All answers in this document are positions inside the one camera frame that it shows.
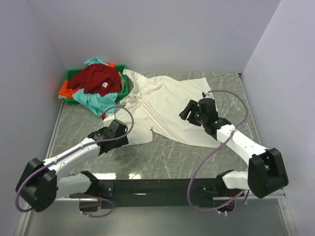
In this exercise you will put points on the orange t-shirt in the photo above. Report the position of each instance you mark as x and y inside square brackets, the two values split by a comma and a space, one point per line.
[65, 91]

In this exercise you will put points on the cream white t-shirt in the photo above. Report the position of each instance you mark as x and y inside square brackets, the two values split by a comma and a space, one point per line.
[154, 105]

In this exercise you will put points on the teal t-shirt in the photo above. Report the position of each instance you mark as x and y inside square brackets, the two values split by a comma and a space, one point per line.
[97, 104]

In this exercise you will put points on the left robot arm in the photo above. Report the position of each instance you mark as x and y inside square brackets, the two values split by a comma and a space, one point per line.
[42, 182]

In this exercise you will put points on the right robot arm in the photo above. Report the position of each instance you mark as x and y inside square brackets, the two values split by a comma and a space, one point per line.
[266, 172]

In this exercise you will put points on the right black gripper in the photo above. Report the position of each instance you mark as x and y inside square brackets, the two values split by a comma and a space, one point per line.
[192, 106]

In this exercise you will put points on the dark red t-shirt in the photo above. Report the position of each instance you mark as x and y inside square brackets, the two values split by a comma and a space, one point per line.
[96, 78]

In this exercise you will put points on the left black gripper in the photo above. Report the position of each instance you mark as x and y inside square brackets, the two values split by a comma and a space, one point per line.
[121, 141]

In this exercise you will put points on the black base crossbar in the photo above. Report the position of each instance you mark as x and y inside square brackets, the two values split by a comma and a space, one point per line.
[159, 192]

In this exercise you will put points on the aluminium frame rail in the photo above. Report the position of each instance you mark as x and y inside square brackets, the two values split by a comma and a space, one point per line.
[279, 194]

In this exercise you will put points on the tan t-shirt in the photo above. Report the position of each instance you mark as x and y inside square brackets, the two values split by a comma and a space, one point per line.
[122, 81]

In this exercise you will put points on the green plastic bin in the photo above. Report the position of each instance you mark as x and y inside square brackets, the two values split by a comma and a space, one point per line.
[96, 78]

